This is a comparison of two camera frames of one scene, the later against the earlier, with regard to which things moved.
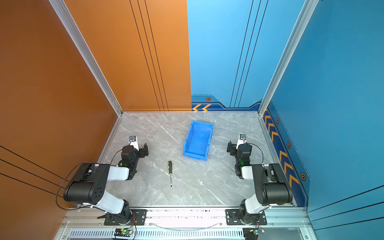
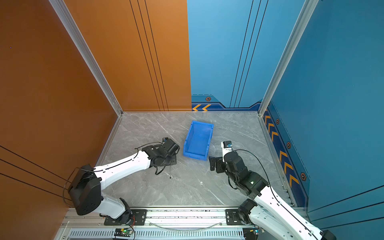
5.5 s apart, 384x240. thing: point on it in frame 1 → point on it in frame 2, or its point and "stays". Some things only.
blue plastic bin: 198,140 stays
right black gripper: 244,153 → 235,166
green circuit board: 122,232 stays
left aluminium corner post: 76,33 stays
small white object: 242,140 → 227,147
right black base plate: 232,218 stays
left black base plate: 139,217 stays
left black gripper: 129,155 → 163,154
